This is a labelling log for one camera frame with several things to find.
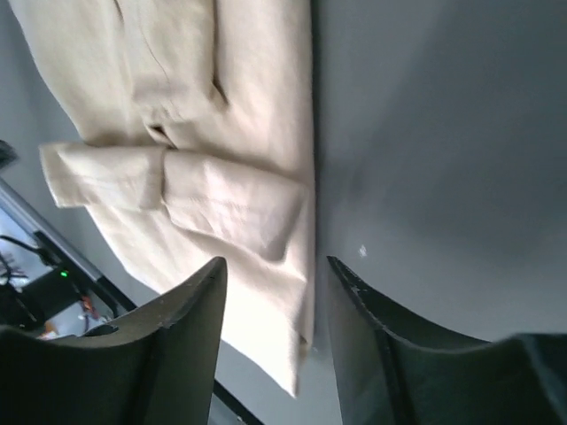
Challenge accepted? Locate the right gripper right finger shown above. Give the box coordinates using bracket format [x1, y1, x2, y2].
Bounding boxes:
[327, 257, 566, 424]

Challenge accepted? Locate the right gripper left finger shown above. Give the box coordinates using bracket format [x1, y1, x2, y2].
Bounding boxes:
[1, 257, 227, 424]

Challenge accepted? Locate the beige t shirt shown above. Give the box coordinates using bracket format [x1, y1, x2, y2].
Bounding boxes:
[11, 1, 315, 396]

